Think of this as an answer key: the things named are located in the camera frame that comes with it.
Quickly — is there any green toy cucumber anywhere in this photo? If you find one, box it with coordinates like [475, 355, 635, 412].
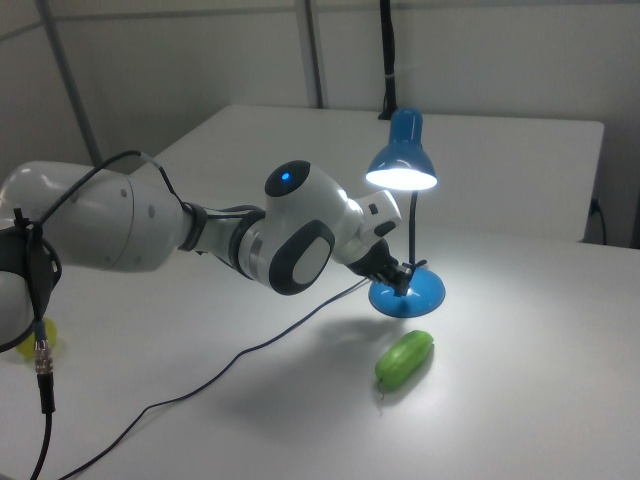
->
[374, 329, 435, 402]

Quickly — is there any robot arm cable with connector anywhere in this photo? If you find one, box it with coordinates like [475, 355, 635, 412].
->
[12, 148, 201, 480]

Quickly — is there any yellow-green toy pear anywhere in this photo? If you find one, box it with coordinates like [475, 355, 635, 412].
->
[14, 319, 64, 362]

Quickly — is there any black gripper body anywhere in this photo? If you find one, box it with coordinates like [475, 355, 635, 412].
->
[349, 238, 402, 281]

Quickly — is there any blue desk lamp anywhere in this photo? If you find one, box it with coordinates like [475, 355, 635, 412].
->
[364, 106, 447, 321]

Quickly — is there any dark lamp power cord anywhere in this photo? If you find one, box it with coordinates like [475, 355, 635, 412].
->
[57, 257, 430, 480]

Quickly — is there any black wall socket cable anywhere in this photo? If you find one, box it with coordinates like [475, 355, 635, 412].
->
[591, 198, 609, 246]

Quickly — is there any grey metal partition post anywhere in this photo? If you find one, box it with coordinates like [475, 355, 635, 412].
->
[39, 0, 109, 169]
[304, 0, 329, 109]

